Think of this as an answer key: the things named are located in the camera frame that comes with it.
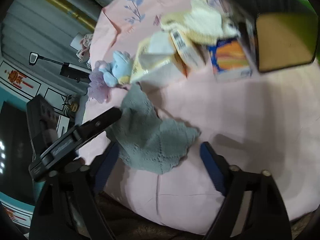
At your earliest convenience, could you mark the dark screen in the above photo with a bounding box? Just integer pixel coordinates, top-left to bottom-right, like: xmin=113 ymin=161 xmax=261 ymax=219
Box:
xmin=0 ymin=100 xmax=50 ymax=205

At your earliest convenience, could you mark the black green cardboard box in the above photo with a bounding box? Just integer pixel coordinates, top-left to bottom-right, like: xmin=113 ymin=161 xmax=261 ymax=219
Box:
xmin=215 ymin=0 xmax=317 ymax=73

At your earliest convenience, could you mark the red paper decoration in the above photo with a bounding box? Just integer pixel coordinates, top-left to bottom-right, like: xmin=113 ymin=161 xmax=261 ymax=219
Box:
xmin=4 ymin=70 xmax=34 ymax=89

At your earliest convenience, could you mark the white knit cloth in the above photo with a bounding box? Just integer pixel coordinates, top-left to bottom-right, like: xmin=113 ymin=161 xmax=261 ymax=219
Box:
xmin=190 ymin=0 xmax=242 ymax=41

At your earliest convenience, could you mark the orange white carton box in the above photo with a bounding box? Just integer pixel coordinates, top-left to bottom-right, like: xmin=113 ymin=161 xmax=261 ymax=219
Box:
xmin=170 ymin=29 xmax=207 ymax=77

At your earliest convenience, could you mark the pink patterned cloth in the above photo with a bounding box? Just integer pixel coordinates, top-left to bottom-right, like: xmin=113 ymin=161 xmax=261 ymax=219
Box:
xmin=76 ymin=34 xmax=94 ymax=63

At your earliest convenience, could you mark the pink floral bed sheet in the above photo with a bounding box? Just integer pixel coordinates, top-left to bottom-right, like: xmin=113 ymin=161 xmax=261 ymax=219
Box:
xmin=75 ymin=0 xmax=320 ymax=235

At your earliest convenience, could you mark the grey knit cloth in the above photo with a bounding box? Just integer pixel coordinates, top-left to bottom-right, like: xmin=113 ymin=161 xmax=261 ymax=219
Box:
xmin=106 ymin=84 xmax=202 ymax=175

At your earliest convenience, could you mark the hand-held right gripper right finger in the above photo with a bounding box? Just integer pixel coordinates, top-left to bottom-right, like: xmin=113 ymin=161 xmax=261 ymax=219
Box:
xmin=200 ymin=141 xmax=293 ymax=240

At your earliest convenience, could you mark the blue orange carton box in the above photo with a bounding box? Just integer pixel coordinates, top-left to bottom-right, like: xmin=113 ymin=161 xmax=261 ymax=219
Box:
xmin=209 ymin=37 xmax=253 ymax=82

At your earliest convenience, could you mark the purple knit cloth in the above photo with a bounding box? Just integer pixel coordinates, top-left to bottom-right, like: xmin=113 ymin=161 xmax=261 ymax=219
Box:
xmin=87 ymin=61 xmax=113 ymax=104

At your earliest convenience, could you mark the yellow white carton box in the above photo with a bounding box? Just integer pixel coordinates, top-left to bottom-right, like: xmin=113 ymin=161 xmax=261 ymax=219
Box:
xmin=130 ymin=32 xmax=187 ymax=85

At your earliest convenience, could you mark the black metal stand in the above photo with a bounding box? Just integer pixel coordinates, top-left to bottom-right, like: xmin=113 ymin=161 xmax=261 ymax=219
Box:
xmin=29 ymin=52 xmax=92 ymax=83

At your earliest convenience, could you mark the blue plush toy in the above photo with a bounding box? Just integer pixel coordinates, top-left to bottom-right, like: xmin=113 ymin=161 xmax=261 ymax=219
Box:
xmin=99 ymin=51 xmax=133 ymax=87

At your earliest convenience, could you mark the cream knit cloth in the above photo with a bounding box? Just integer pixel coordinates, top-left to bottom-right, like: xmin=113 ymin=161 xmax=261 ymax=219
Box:
xmin=160 ymin=11 xmax=218 ymax=46

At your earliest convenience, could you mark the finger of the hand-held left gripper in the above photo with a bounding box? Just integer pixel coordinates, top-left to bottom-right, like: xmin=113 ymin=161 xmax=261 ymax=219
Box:
xmin=29 ymin=107 xmax=122 ymax=182

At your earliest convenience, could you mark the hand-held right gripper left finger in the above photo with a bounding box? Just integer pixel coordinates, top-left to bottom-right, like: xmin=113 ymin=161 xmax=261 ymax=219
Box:
xmin=29 ymin=142 xmax=120 ymax=240

